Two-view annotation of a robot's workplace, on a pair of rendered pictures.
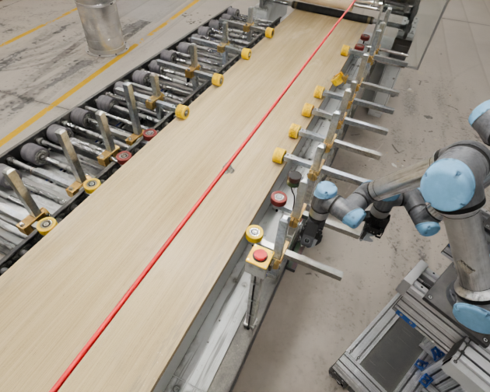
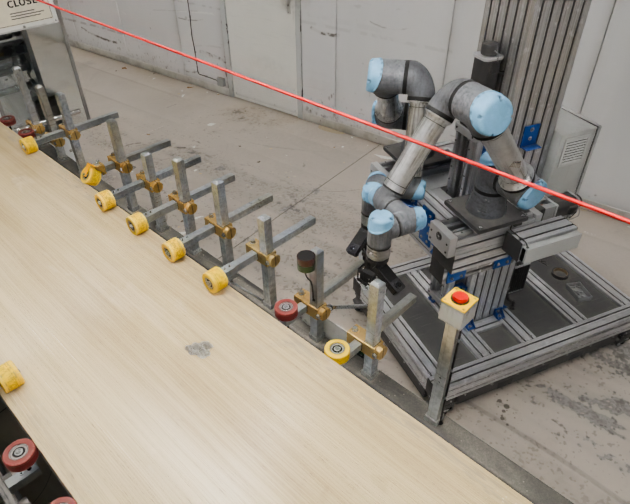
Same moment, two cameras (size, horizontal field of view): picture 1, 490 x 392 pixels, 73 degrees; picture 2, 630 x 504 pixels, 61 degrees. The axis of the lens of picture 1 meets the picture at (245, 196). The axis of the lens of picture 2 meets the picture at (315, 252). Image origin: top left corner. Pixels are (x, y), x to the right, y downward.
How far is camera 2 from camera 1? 1.15 m
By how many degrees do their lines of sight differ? 49
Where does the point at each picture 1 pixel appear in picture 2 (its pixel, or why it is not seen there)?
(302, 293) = not seen: hidden behind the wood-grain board
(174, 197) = (227, 436)
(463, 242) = (511, 146)
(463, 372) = (536, 246)
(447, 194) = (501, 117)
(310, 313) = not seen: hidden behind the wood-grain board
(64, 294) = not seen: outside the picture
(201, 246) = (341, 417)
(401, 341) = (425, 325)
